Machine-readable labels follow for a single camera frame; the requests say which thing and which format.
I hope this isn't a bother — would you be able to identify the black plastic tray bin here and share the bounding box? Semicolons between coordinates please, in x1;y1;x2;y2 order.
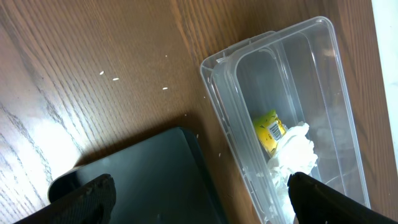
48;128;228;223

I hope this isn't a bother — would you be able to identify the white tissue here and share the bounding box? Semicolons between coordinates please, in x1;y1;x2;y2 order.
267;122;318;223

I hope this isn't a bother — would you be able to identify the yellow snack wrapper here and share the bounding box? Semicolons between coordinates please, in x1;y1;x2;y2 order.
252;110;287;157

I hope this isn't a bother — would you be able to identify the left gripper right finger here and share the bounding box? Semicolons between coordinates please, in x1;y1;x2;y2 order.
287;172;397;224

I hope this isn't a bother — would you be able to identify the clear plastic waste bin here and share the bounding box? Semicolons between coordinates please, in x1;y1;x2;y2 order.
200;16;370;223

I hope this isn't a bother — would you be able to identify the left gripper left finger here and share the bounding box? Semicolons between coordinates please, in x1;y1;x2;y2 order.
16;174;116;224

